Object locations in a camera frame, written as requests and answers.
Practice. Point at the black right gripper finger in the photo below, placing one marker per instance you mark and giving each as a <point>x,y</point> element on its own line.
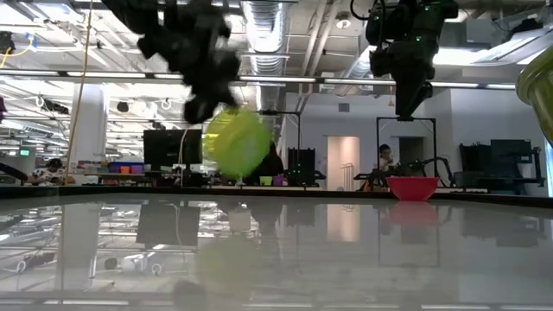
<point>422,97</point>
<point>405,101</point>

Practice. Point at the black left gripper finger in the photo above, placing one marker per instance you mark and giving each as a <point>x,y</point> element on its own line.
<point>198,110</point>
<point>224,97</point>

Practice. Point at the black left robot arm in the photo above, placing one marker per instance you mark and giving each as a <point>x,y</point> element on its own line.
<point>129,13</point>

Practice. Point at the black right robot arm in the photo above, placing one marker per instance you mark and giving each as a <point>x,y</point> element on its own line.
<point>432,10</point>

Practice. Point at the dark computer monitor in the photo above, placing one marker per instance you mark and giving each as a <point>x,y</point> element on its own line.
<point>170,149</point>

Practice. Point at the person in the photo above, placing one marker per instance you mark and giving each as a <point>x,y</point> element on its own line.
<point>385,159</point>
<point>49,173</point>
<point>270,168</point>

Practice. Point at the red plastic bowl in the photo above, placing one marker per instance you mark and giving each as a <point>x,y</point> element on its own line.
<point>412,188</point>

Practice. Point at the green storage bin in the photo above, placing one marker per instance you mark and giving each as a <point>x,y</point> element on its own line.
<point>265,180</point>

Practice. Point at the purple storage bin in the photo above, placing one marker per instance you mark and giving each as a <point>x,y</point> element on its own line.
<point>278,180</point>

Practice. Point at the black equipment cart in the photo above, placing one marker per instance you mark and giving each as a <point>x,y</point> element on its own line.
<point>501,164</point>

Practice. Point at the black tower rack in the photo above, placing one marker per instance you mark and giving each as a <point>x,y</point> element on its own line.
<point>301,166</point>

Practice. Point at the olive green translucent bowl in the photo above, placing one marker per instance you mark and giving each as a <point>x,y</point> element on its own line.
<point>540,90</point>

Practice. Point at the green exit sign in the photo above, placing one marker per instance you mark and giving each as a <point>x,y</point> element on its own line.
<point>24,152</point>

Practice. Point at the black metal rig frame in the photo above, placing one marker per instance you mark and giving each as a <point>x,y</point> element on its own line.
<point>406,118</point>

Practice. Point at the silver ventilation duct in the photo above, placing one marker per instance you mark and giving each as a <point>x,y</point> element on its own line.
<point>265,39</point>

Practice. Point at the black table edge frame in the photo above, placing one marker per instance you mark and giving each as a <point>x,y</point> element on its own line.
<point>129,191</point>

